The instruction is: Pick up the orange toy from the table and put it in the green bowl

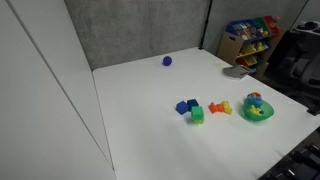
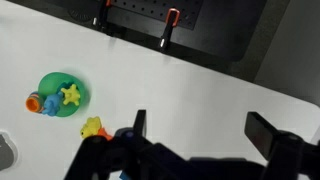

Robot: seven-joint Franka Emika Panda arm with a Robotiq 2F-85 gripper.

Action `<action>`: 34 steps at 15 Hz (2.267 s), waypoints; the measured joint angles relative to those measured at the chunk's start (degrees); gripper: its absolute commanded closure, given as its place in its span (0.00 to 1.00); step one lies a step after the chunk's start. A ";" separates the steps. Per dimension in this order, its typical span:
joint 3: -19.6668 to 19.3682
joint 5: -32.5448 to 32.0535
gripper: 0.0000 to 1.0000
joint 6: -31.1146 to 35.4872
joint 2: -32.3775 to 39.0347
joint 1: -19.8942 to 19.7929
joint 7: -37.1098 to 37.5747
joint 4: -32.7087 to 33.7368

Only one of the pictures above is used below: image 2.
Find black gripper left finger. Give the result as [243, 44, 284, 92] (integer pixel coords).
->
[132, 109, 148, 148]

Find grey metal plate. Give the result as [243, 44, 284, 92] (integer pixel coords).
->
[0, 131, 18, 172]

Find black orange spring clamp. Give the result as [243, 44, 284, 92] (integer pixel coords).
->
[158, 8, 181, 53]
[92, 0, 113, 34]

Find green plastic bowl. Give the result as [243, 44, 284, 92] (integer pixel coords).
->
[37, 71, 91, 118]

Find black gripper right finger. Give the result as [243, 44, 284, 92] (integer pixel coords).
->
[244, 111, 303, 161]

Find rainbow stacking cups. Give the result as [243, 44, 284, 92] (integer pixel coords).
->
[25, 90, 46, 115]

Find black perforated breadboard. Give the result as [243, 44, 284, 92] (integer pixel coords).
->
[6, 0, 268, 63]

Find orange toy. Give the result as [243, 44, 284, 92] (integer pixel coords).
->
[97, 127, 114, 141]

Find blue animal toy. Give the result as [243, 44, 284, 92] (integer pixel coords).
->
[41, 91, 65, 117]

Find yellow star toy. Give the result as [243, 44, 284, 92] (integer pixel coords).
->
[60, 83, 82, 107]

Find yellow animal toy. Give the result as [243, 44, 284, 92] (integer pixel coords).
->
[79, 116, 103, 140]

